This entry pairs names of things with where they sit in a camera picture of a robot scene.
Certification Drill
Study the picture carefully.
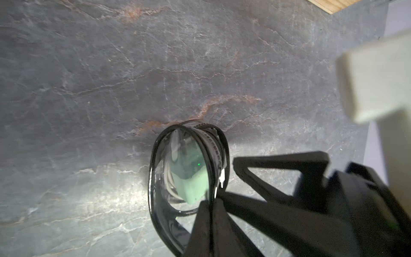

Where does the wooden rack frame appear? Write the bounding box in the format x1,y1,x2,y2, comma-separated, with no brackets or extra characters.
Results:
308,0,360,15

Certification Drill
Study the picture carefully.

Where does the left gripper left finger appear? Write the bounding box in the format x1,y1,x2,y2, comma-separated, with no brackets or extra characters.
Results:
183,198,267,257

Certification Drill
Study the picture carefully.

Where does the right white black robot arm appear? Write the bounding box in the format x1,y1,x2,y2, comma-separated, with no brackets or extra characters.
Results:
336,31,411,214

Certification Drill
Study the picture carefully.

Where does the green charger adapter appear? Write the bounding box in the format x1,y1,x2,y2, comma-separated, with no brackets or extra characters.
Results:
168,139,209,205

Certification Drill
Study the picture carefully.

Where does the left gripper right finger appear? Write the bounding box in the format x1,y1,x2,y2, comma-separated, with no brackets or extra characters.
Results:
218,151,331,231

